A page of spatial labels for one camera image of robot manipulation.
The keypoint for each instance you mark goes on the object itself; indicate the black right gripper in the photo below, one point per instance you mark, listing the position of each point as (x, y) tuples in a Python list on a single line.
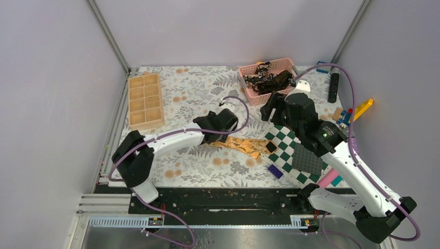
[(276, 100)]

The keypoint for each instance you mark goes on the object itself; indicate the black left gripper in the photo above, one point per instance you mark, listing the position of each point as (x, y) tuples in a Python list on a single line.
[(211, 115)]

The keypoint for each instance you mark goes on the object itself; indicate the yellow patterned tie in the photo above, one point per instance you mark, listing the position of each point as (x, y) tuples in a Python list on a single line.
[(254, 148)]

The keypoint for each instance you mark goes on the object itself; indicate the wooden compartment tray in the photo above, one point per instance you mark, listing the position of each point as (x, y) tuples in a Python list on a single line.
[(145, 103)]

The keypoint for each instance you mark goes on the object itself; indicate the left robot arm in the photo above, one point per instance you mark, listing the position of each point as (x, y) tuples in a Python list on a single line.
[(135, 156)]

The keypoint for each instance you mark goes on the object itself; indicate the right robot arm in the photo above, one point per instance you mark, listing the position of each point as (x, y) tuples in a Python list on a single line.
[(377, 210)]

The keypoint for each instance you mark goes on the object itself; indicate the black floral tie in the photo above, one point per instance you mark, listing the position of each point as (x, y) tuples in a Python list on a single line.
[(263, 82)]

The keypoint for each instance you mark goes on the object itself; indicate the pink plastic basket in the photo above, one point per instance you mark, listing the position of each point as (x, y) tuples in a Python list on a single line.
[(276, 67)]

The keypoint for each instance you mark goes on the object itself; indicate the floral table cloth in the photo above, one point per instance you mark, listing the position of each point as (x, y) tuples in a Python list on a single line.
[(192, 91)]

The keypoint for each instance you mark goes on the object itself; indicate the green white chessboard mat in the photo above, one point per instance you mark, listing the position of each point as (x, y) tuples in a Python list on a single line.
[(282, 158)]

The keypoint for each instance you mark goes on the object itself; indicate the blue white lego brick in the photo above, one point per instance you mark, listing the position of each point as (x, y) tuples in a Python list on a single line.
[(323, 69)]

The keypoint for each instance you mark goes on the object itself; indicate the dark grey lego plate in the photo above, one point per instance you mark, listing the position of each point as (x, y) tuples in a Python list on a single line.
[(306, 161)]

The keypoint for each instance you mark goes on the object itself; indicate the purple lego brick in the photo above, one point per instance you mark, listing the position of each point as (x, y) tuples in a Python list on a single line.
[(275, 171)]

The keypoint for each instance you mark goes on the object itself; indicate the colourful lego brick pile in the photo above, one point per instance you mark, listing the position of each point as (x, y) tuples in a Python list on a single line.
[(342, 117)]

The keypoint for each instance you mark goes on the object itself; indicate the purple glitter tube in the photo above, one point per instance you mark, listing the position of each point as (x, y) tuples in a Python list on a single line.
[(354, 145)]

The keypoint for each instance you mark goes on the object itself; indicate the pink marker pen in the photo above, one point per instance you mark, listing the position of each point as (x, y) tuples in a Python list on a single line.
[(327, 178)]

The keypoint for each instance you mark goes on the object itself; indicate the teal small block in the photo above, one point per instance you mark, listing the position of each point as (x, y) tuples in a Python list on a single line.
[(336, 181)]

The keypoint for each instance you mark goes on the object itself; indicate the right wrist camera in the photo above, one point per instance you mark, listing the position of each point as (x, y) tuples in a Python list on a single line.
[(301, 86)]

